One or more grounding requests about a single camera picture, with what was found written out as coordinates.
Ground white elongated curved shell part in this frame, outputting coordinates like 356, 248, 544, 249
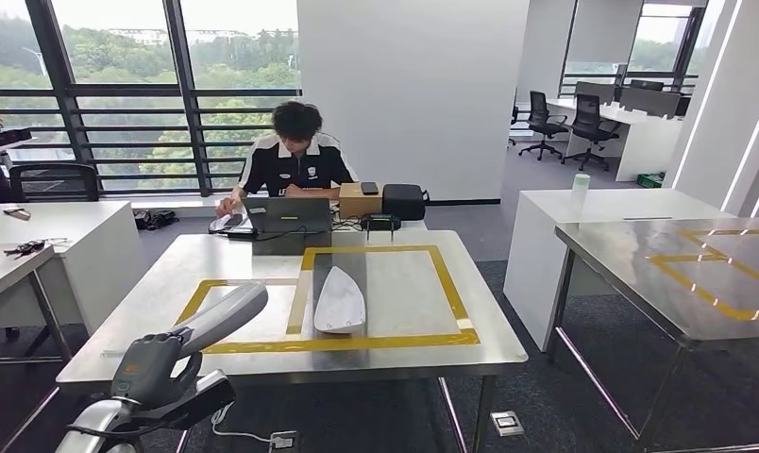
171, 281, 270, 361

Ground white side table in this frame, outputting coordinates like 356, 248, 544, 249
0, 138, 40, 189

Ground bunch of keys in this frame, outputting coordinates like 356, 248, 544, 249
3, 238, 48, 259

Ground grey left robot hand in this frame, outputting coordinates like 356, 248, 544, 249
110, 331, 204, 409

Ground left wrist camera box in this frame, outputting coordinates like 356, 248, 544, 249
144, 370, 237, 432

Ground black office chair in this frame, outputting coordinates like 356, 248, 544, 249
508, 87, 521, 148
515, 91, 569, 162
8, 162, 100, 203
562, 93, 623, 173

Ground grey desk divider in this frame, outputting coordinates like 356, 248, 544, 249
617, 87, 683, 120
574, 81, 617, 107

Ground white papers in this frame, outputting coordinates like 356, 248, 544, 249
209, 214, 252, 235

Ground brown cardboard box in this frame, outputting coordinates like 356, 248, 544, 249
338, 182, 384, 220

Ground grey laptop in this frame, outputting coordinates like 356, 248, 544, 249
243, 196, 332, 236

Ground white power cable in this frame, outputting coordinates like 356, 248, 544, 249
211, 401, 275, 444

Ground white pointed flat shell part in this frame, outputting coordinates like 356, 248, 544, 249
312, 266, 367, 335

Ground white office desk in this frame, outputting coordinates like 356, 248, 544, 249
545, 96, 686, 184

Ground black gear pile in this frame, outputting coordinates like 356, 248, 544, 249
133, 209, 179, 231

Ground black moulded tray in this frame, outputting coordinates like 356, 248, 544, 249
0, 126, 34, 149

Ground yellow tape marking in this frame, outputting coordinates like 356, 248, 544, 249
645, 227, 759, 323

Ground steel workbench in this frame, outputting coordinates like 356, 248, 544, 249
0, 242, 75, 367
545, 217, 759, 453
55, 229, 530, 453

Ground black remote controller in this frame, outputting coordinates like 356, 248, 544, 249
360, 213, 402, 243

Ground black window frame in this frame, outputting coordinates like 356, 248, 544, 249
0, 0, 302, 199
557, 0, 709, 98

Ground silver floor socket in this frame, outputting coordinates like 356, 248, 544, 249
268, 430, 300, 453
490, 411, 526, 438

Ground seated person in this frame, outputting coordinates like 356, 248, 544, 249
215, 101, 360, 218

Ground black zipped carry case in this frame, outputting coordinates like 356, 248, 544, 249
382, 183, 430, 221

